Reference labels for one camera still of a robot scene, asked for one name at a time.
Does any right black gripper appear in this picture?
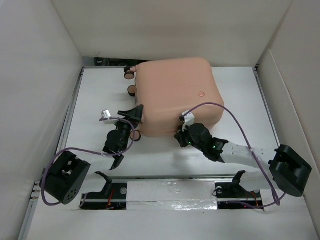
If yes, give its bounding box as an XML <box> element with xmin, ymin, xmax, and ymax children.
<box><xmin>173</xmin><ymin>122</ymin><xmax>205</xmax><ymax>153</ymax></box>

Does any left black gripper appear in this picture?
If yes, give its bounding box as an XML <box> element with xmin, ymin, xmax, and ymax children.
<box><xmin>112</xmin><ymin>105</ymin><xmax>143</xmax><ymax>152</ymax></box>

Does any pink suitcase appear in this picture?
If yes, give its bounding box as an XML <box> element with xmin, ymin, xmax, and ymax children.
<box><xmin>124</xmin><ymin>57</ymin><xmax>224</xmax><ymax>137</ymax></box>

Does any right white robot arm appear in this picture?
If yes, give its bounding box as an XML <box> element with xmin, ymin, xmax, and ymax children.
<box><xmin>174</xmin><ymin>123</ymin><xmax>312</xmax><ymax>198</ymax></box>

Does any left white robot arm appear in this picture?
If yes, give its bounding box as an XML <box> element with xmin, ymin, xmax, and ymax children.
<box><xmin>40</xmin><ymin>104</ymin><xmax>144</xmax><ymax>207</ymax></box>

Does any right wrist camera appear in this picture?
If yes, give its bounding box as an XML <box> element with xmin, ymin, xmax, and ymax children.
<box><xmin>179</xmin><ymin>110</ymin><xmax>195</xmax><ymax>132</ymax></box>

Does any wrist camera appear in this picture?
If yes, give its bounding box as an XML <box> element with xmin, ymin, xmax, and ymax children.
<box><xmin>99</xmin><ymin>109</ymin><xmax>115</xmax><ymax>125</ymax></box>
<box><xmin>179</xmin><ymin>110</ymin><xmax>195</xmax><ymax>132</ymax></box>

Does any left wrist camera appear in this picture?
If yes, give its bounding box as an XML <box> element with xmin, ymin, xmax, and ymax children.
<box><xmin>99</xmin><ymin>109</ymin><xmax>115</xmax><ymax>125</ymax></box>

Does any aluminium frame rail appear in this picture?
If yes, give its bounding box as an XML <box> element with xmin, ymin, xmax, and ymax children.
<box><xmin>49</xmin><ymin>172</ymin><xmax>266</xmax><ymax>180</ymax></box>

